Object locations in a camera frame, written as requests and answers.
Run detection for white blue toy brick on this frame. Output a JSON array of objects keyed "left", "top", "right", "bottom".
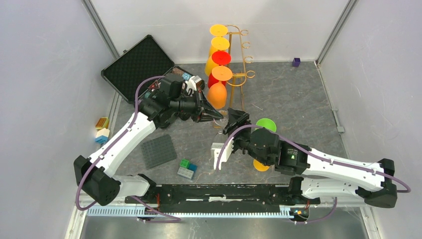
[{"left": 95, "top": 128, "right": 110, "bottom": 144}]

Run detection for grey building baseplate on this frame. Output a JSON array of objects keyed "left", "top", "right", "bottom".
[{"left": 141, "top": 134, "right": 177, "bottom": 170}]

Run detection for clear wine glass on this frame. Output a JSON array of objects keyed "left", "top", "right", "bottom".
[{"left": 212, "top": 110, "right": 228, "bottom": 144}]

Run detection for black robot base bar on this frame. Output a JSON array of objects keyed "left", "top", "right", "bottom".
[{"left": 140, "top": 184, "right": 320, "bottom": 213}]

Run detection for black poker chip case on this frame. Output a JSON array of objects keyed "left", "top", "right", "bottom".
[{"left": 101, "top": 34, "right": 206, "bottom": 129}]

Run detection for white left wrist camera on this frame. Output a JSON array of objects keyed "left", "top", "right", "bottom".
[{"left": 185, "top": 76, "right": 205, "bottom": 96}]

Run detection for orange plastic wine glass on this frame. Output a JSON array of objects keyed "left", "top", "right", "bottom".
[{"left": 207, "top": 66, "right": 232, "bottom": 110}]

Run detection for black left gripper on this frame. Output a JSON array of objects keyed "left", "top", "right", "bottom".
[{"left": 170, "top": 88, "right": 223, "bottom": 123}]

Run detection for gold wire wine glass rack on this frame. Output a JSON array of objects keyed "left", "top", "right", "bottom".
[{"left": 223, "top": 24, "right": 256, "bottom": 110}]

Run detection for green grey blue bricks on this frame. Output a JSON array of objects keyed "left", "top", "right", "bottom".
[{"left": 177, "top": 159, "right": 198, "bottom": 180}]

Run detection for red plastic wine glass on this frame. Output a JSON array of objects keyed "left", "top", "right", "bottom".
[{"left": 205, "top": 51, "right": 232, "bottom": 89}]

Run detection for yellow orange toy brick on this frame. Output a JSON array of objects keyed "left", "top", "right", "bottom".
[{"left": 95, "top": 117, "right": 109, "bottom": 130}]

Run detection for purple cube block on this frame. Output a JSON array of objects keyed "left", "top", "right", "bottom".
[{"left": 292, "top": 57, "right": 301, "bottom": 67}]

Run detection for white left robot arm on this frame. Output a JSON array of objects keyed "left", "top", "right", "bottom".
[{"left": 74, "top": 73, "right": 223, "bottom": 211}]

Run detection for yellow plastic wine glass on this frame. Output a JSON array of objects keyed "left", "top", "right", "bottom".
[
  {"left": 253, "top": 159, "right": 270, "bottom": 172},
  {"left": 205, "top": 37, "right": 231, "bottom": 76},
  {"left": 209, "top": 24, "right": 230, "bottom": 56}
]

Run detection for green plastic wine glass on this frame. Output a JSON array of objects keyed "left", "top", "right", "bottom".
[{"left": 256, "top": 118, "right": 277, "bottom": 132}]

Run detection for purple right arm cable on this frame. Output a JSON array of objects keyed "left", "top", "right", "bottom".
[{"left": 214, "top": 124, "right": 412, "bottom": 225}]

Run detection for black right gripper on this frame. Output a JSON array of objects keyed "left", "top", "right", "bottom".
[{"left": 223, "top": 107, "right": 270, "bottom": 166}]

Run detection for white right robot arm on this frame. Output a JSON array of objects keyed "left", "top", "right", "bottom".
[{"left": 213, "top": 108, "right": 398, "bottom": 208}]

